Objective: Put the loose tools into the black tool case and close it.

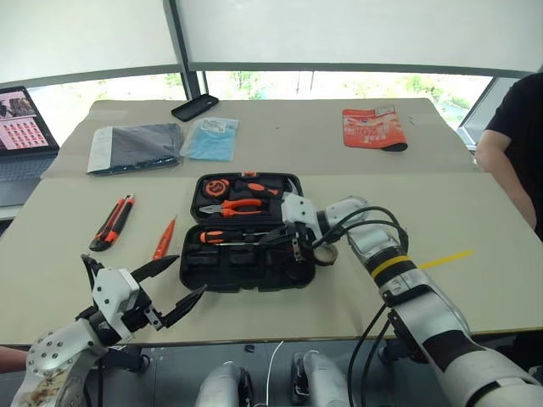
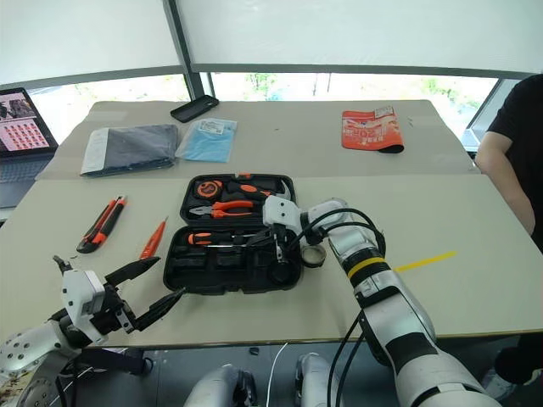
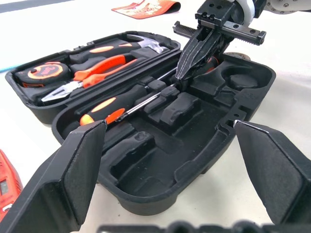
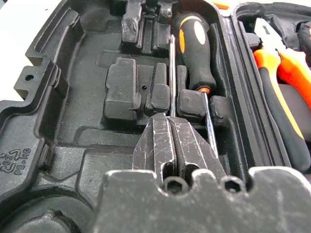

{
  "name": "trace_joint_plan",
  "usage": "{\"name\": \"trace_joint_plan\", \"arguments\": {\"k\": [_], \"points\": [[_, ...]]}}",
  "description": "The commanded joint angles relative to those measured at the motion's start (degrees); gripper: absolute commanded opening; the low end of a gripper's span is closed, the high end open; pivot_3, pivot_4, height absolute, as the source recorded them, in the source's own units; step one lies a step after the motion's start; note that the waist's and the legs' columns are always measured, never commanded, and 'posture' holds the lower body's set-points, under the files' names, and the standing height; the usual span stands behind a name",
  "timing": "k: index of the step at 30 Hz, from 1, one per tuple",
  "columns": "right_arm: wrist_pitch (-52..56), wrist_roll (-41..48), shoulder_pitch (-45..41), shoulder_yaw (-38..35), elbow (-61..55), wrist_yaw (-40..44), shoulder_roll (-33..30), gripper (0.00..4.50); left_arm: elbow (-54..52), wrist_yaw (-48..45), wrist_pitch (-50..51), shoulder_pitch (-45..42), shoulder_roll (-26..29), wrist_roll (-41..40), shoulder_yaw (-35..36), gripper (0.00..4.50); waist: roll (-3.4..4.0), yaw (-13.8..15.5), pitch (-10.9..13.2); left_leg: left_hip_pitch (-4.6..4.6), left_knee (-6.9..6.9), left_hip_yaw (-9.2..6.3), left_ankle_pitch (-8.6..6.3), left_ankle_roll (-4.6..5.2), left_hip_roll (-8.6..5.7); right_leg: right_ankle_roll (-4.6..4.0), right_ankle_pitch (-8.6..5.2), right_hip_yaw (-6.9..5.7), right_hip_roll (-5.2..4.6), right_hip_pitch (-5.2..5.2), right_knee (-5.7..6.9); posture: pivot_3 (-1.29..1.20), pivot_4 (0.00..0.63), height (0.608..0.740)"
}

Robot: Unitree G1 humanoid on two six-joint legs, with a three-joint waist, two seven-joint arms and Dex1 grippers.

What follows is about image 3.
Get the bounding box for orange handled pliers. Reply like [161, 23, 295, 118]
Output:
[40, 54, 138, 102]

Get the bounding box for red plastic hand tool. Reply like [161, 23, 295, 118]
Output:
[0, 149, 24, 216]

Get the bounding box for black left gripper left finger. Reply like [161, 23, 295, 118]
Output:
[0, 119, 108, 233]

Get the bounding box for black orange screwdriver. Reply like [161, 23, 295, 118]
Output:
[80, 68, 177, 126]
[104, 83, 177, 125]

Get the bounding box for black orange handled hammer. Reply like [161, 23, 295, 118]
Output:
[69, 34, 171, 66]

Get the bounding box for orange black handled tool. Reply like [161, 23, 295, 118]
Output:
[201, 56, 221, 73]

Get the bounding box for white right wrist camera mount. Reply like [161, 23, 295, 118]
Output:
[232, 0, 255, 25]

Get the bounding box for black plastic tool case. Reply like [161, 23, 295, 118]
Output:
[4, 30, 276, 216]

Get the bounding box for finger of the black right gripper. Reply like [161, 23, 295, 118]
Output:
[194, 30, 231, 73]
[175, 26, 216, 81]

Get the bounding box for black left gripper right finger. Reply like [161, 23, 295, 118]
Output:
[232, 120, 311, 226]

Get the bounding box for black orange tape measure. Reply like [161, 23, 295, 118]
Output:
[13, 61, 72, 88]

